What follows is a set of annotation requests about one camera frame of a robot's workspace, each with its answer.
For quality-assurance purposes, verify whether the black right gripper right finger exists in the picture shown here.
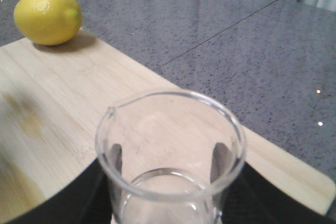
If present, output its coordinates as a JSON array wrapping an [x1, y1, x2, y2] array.
[[209, 142, 335, 223]]

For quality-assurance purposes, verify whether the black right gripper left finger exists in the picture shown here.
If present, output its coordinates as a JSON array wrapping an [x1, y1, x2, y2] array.
[[7, 159, 113, 223]]

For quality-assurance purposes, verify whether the clear glass measuring beaker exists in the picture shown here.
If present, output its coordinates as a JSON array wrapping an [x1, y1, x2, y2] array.
[[95, 90, 247, 223]]

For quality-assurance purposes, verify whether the light wooden cutting board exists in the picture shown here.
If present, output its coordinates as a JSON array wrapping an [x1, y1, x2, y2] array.
[[0, 29, 336, 224]]

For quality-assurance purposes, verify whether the yellow lemon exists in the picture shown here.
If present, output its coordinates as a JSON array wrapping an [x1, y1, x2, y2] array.
[[13, 0, 82, 46]]

